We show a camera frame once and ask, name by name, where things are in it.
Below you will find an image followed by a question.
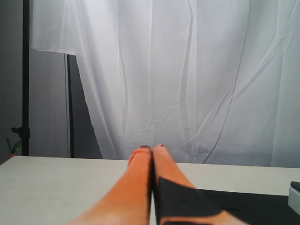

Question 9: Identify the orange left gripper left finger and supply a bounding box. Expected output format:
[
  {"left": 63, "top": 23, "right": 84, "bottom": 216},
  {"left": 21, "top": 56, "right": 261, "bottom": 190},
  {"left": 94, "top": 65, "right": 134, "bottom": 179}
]
[{"left": 70, "top": 146, "right": 152, "bottom": 225}]

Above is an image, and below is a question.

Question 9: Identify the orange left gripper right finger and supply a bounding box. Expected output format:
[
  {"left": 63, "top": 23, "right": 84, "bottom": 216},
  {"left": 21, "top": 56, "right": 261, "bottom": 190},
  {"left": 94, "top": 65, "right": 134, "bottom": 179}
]
[{"left": 153, "top": 144, "right": 237, "bottom": 225}]

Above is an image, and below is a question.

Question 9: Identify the black mat on table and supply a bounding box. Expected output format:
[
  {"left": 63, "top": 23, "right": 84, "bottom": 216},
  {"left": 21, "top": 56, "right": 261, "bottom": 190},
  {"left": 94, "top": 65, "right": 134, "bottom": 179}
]
[{"left": 200, "top": 189, "right": 300, "bottom": 225}]

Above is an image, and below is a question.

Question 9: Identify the grey box at edge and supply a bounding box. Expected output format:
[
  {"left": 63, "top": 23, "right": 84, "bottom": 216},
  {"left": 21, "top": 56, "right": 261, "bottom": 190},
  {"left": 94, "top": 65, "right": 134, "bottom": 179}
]
[{"left": 288, "top": 181, "right": 300, "bottom": 214}]

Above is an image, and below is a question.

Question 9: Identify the white backdrop curtain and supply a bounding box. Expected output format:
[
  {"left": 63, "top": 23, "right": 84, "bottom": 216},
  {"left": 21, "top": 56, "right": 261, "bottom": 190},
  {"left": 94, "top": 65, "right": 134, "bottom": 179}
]
[{"left": 31, "top": 0, "right": 300, "bottom": 167}]

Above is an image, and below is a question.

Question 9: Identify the green potted plant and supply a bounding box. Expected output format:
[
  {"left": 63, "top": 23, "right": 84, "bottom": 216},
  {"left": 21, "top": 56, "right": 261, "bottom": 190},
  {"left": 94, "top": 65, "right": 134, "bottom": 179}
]
[{"left": 5, "top": 137, "right": 22, "bottom": 155}]

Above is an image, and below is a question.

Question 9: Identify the black light stand pole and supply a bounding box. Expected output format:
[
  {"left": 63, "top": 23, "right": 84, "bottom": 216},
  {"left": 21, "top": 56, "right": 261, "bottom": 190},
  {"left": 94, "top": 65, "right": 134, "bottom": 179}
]
[{"left": 11, "top": 0, "right": 30, "bottom": 156}]

